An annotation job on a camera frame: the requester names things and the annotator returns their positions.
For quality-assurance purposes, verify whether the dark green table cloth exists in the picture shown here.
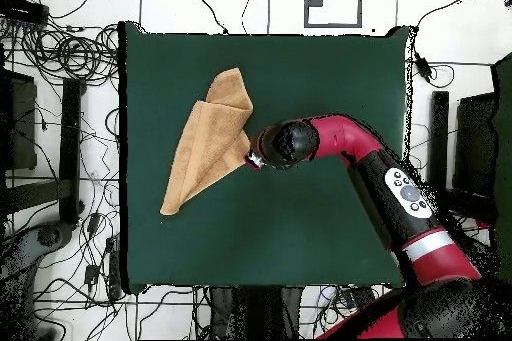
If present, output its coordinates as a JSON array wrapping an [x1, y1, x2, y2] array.
[[118, 20, 413, 296]]

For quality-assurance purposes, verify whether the grey square floor frame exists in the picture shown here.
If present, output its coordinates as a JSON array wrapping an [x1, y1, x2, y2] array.
[[303, 0, 364, 29]]

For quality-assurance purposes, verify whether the coiled black cable bundle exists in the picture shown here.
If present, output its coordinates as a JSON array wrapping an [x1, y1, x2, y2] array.
[[21, 22, 120, 82]]

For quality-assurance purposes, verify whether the black power adapter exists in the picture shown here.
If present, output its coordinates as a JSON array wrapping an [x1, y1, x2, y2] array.
[[83, 263, 100, 287], [86, 212, 102, 235]]

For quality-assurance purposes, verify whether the black box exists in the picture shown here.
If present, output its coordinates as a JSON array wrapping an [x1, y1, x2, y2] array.
[[453, 92, 497, 198], [0, 69, 38, 171]]

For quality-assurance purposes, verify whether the black metal stand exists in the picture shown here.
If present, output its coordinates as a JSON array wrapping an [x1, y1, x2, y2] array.
[[207, 286, 303, 341]]

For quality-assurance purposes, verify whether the dark grey wheeled base leg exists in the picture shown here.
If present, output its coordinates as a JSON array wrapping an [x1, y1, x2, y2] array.
[[0, 220, 77, 340]]

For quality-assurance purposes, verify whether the green cloth of neighbouring table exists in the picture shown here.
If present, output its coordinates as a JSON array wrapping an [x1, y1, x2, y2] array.
[[490, 51, 512, 282]]

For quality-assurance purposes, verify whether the black cable plug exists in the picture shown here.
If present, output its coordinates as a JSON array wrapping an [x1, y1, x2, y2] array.
[[414, 51, 434, 83]]

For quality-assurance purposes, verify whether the tan terry towel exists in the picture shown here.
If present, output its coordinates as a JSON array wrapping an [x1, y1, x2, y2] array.
[[159, 67, 255, 217]]

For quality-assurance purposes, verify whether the long black power strip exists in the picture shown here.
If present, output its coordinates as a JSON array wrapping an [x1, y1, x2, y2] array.
[[106, 235, 122, 301]]

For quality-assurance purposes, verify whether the thin black floor cable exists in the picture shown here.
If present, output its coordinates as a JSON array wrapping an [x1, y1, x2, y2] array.
[[186, 0, 230, 35]]

